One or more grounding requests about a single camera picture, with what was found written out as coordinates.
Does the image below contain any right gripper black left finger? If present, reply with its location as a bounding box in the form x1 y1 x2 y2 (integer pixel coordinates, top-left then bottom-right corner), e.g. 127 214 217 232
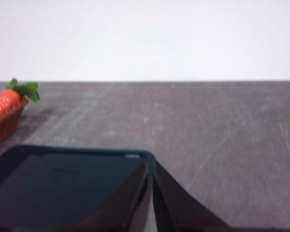
77 160 149 229

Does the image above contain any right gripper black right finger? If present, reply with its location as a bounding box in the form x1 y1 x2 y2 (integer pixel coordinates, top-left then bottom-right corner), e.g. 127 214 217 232
152 160 231 229

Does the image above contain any brown wicker basket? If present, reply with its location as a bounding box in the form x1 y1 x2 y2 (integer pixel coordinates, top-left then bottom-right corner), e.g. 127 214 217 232
0 96 29 149

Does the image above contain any black rectangular tray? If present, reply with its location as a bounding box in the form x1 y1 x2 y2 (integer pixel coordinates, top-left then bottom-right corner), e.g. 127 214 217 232
0 144 156 229

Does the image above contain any orange toy carrot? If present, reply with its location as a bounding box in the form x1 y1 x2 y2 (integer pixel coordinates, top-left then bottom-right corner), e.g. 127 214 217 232
0 78 41 121

